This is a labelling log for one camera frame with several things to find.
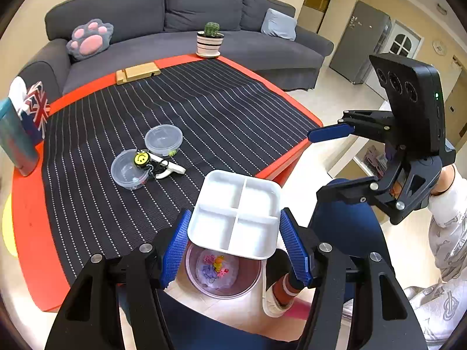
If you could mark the white low shelf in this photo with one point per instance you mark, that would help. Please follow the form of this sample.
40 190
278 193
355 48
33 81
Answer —
361 146

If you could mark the light blue cushion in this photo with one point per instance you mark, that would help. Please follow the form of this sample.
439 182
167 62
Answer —
279 24

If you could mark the grey refrigerator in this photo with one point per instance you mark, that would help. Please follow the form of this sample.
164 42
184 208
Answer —
359 40

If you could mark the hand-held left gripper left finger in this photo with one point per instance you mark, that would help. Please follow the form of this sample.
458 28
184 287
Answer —
175 248

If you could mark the dark grey sofa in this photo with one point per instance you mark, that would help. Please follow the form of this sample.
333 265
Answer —
182 43

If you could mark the white compartment tray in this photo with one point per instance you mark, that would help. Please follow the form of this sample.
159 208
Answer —
233 215

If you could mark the wooden stand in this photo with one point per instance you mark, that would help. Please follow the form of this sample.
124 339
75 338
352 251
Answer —
140 72

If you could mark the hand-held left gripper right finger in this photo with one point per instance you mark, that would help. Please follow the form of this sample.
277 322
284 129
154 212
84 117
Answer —
292 248

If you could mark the white saucer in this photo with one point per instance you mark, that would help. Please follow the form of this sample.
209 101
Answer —
208 55

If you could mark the grey pink paw cushion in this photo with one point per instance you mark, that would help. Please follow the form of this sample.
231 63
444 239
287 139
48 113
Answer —
89 40

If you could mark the teal bottle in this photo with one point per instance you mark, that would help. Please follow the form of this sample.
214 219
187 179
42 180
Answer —
16 142

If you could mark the person's right forearm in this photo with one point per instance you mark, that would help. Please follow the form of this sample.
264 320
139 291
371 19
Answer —
450 226

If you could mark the pink paper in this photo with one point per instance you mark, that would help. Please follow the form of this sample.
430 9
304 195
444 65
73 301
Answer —
209 260

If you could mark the yellow toy figure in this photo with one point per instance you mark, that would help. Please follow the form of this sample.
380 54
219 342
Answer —
218 261

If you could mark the white key fob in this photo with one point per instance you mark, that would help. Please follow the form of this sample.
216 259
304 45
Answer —
171 169

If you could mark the cactus in striped pot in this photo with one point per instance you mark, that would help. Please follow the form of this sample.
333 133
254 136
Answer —
209 43

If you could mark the person's white printed shirt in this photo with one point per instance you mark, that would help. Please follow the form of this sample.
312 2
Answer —
441 310

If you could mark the yellow stool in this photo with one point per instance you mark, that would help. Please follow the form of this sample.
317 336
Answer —
9 226

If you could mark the person's foot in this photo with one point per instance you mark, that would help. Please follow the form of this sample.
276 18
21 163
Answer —
281 291

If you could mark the pink translucent trash bin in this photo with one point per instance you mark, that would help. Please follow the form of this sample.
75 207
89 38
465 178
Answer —
222 288

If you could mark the pink toy figure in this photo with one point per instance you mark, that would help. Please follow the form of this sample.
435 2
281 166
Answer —
223 271

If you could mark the white door with arched window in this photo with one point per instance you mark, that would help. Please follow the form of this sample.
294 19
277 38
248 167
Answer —
401 42

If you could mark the person's left leg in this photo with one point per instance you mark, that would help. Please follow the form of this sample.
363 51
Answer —
219 328

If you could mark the round wall clock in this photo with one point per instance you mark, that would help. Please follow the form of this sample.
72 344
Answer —
439 46

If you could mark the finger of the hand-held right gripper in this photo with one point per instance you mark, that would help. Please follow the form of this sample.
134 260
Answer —
350 189
328 133

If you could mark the purple paper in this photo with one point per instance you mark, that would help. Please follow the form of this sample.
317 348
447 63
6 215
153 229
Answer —
209 273

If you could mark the clear round plastic container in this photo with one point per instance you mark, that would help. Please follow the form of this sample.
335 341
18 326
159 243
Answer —
126 171
163 138

